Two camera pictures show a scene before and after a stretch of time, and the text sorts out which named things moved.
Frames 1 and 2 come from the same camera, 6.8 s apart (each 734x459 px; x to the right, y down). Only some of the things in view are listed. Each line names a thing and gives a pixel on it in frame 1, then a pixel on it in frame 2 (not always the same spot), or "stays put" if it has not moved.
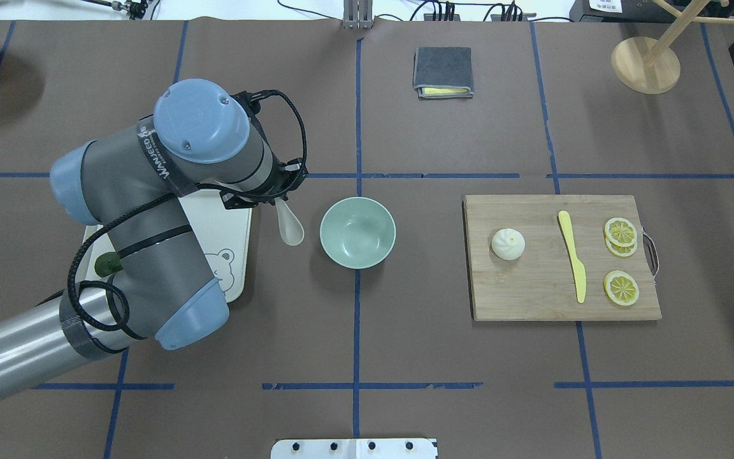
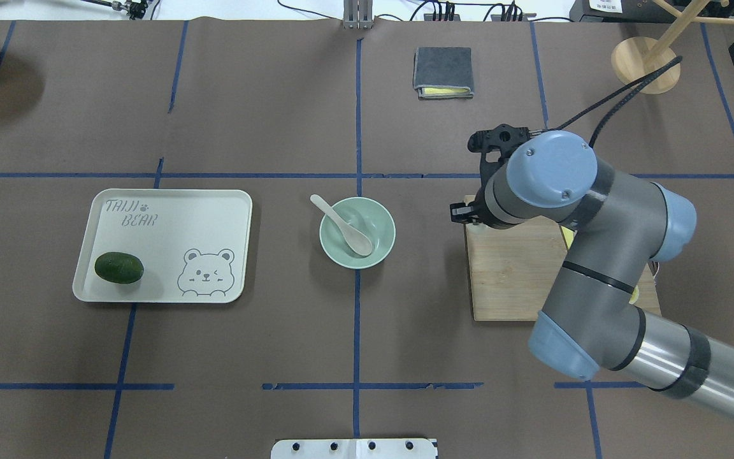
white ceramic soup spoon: x=291 y=228 -> x=360 y=243
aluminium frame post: x=357 y=14 stays put
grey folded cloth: x=440 y=73 stays put
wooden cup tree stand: x=650 y=65 stays put
